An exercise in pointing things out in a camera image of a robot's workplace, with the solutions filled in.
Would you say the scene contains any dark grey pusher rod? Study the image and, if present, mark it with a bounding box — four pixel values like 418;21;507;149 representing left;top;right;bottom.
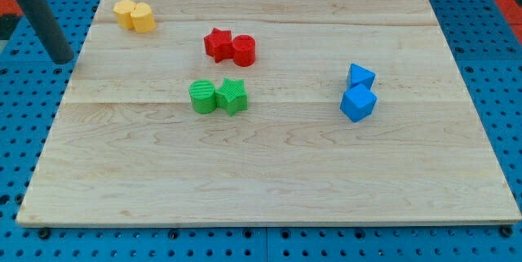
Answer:
16;0;74;64

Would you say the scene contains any yellow hexagon block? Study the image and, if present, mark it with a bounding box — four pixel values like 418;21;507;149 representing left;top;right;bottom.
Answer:
113;0;136;29

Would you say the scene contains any yellow cylinder block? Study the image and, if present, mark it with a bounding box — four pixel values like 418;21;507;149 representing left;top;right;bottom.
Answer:
130;2;157;33

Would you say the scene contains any light wooden board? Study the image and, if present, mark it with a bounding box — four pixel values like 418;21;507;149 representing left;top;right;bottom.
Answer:
16;0;521;228

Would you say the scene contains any red star block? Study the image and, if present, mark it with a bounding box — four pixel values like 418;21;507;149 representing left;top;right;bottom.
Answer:
203;28;233;63

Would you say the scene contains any green cylinder block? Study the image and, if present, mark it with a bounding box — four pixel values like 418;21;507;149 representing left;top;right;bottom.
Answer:
188;79;217;114

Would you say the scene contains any red cylinder block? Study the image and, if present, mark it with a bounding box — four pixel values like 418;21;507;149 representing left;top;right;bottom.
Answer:
232;35;256;67

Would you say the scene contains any green star block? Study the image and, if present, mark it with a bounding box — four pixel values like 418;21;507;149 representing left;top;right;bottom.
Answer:
215;78;248;116

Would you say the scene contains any blue triangle block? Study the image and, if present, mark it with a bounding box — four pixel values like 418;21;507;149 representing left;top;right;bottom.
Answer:
346;63;376;89

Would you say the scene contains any blue cube block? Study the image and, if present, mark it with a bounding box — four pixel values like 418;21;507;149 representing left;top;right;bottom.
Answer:
339;84;377;122

